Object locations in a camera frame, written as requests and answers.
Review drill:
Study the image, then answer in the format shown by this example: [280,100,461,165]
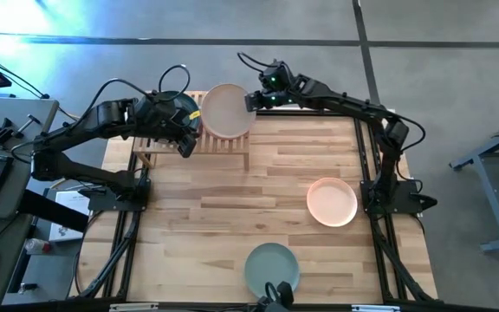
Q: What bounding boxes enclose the pink plate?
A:
[199,82,258,140]

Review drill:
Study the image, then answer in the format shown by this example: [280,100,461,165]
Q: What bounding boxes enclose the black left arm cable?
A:
[75,63,192,132]

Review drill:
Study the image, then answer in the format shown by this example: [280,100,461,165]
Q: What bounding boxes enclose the dark green plate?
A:
[162,89,202,133]

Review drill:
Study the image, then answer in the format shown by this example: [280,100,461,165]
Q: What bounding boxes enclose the grey side desk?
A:
[0,95,61,312]

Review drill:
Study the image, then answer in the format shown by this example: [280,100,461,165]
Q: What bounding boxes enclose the black device with cable loop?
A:
[253,280,296,312]

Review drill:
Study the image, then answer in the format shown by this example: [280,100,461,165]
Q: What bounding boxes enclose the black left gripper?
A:
[133,92,200,159]

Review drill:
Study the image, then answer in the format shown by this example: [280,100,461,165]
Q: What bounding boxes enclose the silver bracket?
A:
[352,303,402,312]
[109,302,160,312]

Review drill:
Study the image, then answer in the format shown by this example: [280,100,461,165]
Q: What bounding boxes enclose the black aluminium table frame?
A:
[68,107,439,312]

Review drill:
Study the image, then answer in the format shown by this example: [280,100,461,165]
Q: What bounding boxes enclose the clear bottle red cap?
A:
[23,237,54,257]

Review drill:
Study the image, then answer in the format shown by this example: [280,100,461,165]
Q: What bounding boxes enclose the wooden slatted shelf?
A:
[132,89,252,172]

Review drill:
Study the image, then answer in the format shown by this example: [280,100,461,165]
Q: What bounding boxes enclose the black right shoulder cable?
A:
[400,116,428,153]

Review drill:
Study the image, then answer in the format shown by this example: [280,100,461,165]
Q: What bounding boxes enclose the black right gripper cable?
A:
[237,51,277,75]

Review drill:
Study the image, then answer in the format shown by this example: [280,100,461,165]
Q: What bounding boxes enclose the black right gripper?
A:
[243,83,303,114]

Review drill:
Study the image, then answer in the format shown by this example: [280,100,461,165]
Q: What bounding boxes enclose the white booklet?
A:
[43,187,93,244]

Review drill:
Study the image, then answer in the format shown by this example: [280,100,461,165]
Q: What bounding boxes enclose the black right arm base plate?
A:
[359,179,439,215]

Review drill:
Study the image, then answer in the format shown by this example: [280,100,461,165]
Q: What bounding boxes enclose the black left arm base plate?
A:
[87,179,152,213]

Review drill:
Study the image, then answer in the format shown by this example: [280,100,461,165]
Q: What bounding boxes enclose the silver-handled clamp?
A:
[13,113,43,140]

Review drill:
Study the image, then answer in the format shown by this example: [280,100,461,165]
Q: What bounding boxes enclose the black support beam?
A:
[16,190,91,233]

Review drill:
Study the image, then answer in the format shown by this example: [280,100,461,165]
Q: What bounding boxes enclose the peach plate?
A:
[305,176,360,229]

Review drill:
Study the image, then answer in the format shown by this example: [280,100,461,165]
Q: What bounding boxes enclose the sage green plate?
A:
[243,241,301,301]

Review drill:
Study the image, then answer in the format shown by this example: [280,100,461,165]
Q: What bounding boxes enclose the grey metal stand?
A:
[448,113,499,254]

